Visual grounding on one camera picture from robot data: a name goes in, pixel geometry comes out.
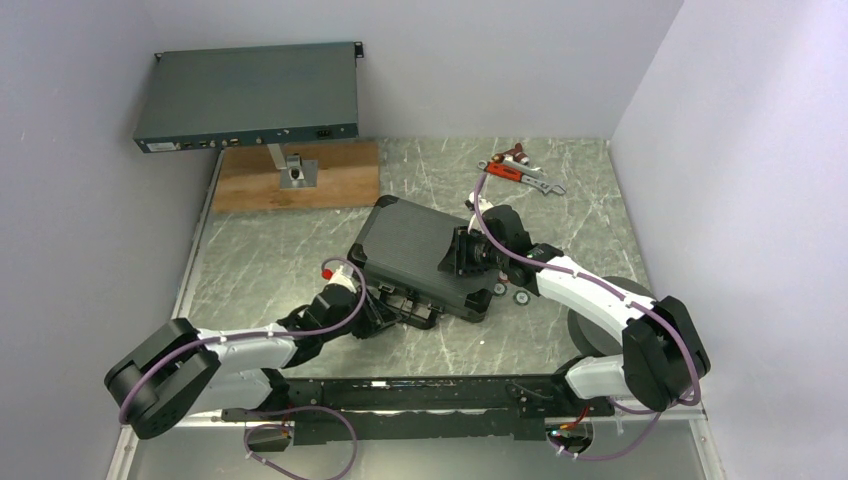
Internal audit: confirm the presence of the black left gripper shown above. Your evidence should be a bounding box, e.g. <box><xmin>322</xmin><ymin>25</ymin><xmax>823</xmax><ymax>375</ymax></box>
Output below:
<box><xmin>321</xmin><ymin>283</ymin><xmax>402</xmax><ymax>342</ymax></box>

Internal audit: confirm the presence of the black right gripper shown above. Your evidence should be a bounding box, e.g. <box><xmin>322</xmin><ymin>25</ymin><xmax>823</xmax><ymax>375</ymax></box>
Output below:
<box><xmin>439</xmin><ymin>228</ymin><xmax>508</xmax><ymax>279</ymax></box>

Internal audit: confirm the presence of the green poker chip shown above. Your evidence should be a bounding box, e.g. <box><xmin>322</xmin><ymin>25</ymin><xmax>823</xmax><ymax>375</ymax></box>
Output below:
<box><xmin>513</xmin><ymin>291</ymin><xmax>530</xmax><ymax>306</ymax></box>

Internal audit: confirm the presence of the black foam-lined poker case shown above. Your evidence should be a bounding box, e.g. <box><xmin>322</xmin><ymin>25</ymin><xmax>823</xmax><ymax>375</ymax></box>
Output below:
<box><xmin>347</xmin><ymin>195</ymin><xmax>498</xmax><ymax>330</ymax></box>

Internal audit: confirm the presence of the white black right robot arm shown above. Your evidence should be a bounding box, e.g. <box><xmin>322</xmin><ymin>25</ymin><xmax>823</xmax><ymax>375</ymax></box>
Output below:
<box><xmin>439</xmin><ymin>205</ymin><xmax>711</xmax><ymax>415</ymax></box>

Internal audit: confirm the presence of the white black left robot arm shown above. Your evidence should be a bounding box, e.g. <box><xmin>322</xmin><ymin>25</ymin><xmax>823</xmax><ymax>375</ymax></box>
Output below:
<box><xmin>104</xmin><ymin>284</ymin><xmax>398</xmax><ymax>439</ymax></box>

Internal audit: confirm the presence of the adjustable metal wrench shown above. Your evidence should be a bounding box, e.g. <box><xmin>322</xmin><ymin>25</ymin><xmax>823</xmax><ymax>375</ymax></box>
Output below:
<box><xmin>477</xmin><ymin>160</ymin><xmax>566</xmax><ymax>196</ymax></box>

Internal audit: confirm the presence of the wooden board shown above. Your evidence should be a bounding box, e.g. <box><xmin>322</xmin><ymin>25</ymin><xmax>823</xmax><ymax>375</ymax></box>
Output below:
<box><xmin>212</xmin><ymin>141</ymin><xmax>380</xmax><ymax>214</ymax></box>

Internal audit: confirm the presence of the grey foam roll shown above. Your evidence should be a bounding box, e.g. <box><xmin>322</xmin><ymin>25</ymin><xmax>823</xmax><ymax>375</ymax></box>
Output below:
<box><xmin>567</xmin><ymin>276</ymin><xmax>654</xmax><ymax>357</ymax></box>

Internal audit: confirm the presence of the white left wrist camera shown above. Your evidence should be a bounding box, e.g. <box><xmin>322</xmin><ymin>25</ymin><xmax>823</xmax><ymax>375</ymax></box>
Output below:
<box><xmin>321</xmin><ymin>264</ymin><xmax>358</xmax><ymax>292</ymax></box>

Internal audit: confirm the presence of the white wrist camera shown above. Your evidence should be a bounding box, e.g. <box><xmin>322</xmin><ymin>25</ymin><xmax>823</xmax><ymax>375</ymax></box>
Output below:
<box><xmin>321</xmin><ymin>264</ymin><xmax>358</xmax><ymax>292</ymax></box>
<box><xmin>465</xmin><ymin>192</ymin><xmax>484</xmax><ymax>213</ymax></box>

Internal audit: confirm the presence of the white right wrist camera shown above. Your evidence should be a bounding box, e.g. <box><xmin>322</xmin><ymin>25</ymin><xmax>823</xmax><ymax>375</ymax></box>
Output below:
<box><xmin>465</xmin><ymin>192</ymin><xmax>484</xmax><ymax>213</ymax></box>

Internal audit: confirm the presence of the metal stand bracket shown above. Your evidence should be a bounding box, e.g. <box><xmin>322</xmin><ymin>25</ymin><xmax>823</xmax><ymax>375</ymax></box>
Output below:
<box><xmin>267</xmin><ymin>144</ymin><xmax>319</xmax><ymax>190</ymax></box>

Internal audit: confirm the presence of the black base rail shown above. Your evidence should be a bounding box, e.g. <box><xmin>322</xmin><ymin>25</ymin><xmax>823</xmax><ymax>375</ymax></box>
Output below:
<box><xmin>221</xmin><ymin>374</ymin><xmax>614</xmax><ymax>446</ymax></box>

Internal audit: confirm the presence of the grey rack network switch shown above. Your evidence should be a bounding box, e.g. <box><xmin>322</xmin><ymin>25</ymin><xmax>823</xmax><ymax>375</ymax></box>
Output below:
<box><xmin>133</xmin><ymin>41</ymin><xmax>365</xmax><ymax>153</ymax></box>

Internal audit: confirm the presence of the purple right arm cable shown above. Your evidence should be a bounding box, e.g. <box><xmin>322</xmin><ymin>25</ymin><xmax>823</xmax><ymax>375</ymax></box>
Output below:
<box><xmin>472</xmin><ymin>168</ymin><xmax>704</xmax><ymax>463</ymax></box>

